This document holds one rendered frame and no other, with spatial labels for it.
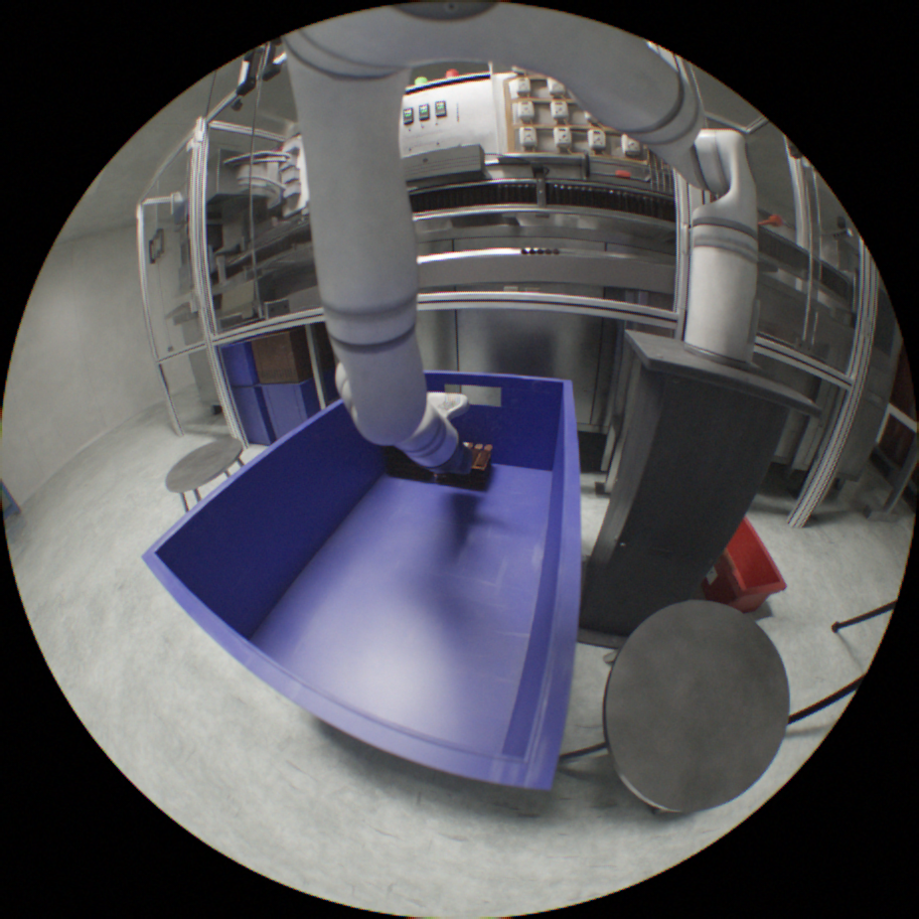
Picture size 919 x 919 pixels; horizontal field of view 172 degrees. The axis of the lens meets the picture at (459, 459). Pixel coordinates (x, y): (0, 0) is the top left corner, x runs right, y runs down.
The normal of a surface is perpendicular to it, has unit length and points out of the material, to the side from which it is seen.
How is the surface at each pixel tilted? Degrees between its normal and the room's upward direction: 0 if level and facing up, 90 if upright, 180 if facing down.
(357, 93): 114
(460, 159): 90
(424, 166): 90
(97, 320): 90
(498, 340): 90
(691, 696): 0
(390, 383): 109
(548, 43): 135
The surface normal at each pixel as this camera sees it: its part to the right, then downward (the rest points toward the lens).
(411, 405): 0.68, 0.52
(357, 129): 0.49, 0.62
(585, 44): 0.55, 0.81
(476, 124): -0.29, 0.52
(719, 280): -0.80, 0.33
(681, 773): -0.04, -0.85
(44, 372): 0.96, 0.12
